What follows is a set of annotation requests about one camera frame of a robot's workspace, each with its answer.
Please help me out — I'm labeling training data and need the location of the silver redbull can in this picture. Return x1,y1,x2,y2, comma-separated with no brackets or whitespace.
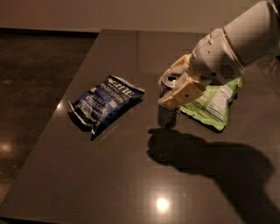
157,74,179,129

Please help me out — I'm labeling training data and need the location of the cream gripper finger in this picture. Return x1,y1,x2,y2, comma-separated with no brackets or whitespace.
157,54,193,88
157,73,207,110

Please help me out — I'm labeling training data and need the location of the green chip bag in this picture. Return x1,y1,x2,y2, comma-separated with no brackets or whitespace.
180,78,242,131

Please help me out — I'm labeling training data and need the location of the blue kettle chip bag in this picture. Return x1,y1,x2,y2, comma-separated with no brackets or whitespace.
69,75,145,136

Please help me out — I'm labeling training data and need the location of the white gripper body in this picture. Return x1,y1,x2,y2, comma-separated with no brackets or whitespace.
190,28,245,85

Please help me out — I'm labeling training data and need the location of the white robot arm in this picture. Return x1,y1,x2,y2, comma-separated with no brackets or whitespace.
158,0,280,109

